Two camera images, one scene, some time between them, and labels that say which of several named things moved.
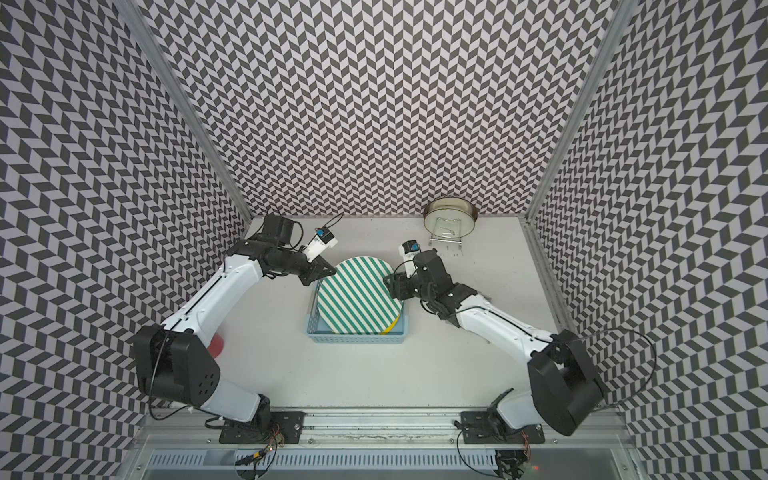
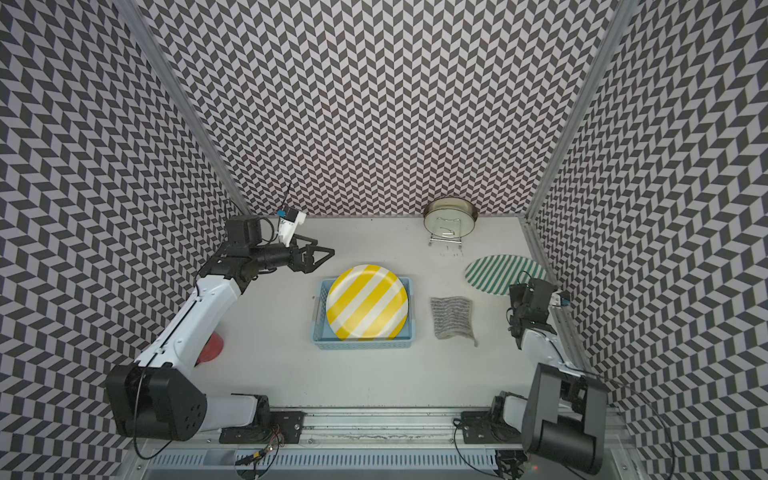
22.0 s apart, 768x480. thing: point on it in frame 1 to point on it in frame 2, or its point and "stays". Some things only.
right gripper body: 424,291 to 517,294
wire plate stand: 448,231 stays
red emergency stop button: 216,345 stays
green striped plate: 354,299 to 494,274
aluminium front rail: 564,430 stays
